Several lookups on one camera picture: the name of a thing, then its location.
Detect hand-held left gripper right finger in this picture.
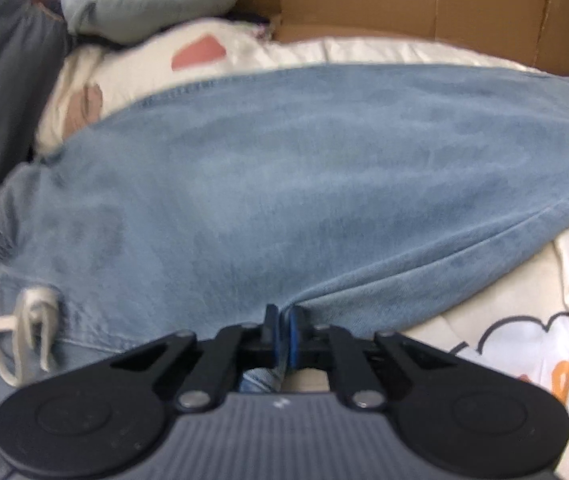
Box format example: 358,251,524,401
289,309,453,411

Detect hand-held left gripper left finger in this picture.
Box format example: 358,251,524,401
112,304,283,411

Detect blue denim pants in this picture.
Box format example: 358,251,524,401
0,64,569,480

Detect cream bear print bed sheet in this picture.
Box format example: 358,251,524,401
34,19,569,428

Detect grey neck pillow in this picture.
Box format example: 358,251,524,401
61,0,240,47

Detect brown cardboard box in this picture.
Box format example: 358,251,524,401
167,0,569,97

